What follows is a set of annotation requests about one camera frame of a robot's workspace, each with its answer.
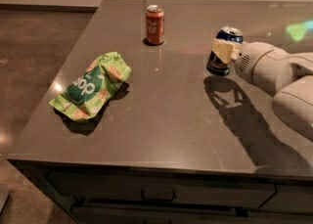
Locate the green snack bag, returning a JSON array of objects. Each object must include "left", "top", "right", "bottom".
[{"left": 49, "top": 52, "right": 132, "bottom": 122}]

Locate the red coca-cola can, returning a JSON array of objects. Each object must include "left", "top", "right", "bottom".
[{"left": 146, "top": 5, "right": 165, "bottom": 45}]

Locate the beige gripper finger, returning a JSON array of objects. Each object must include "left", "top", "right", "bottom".
[{"left": 212, "top": 38, "right": 241, "bottom": 65}]

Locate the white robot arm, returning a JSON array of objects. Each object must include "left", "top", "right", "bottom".
[{"left": 212, "top": 39, "right": 313, "bottom": 141}]

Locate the dark cabinet drawer front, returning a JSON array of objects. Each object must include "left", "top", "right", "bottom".
[{"left": 48, "top": 171, "right": 276, "bottom": 208}]

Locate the dark drawer handle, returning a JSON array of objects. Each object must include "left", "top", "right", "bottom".
[{"left": 141, "top": 185, "right": 176, "bottom": 202}]

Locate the blue pepsi can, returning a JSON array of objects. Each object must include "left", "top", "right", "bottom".
[{"left": 206, "top": 26, "right": 244, "bottom": 76}]

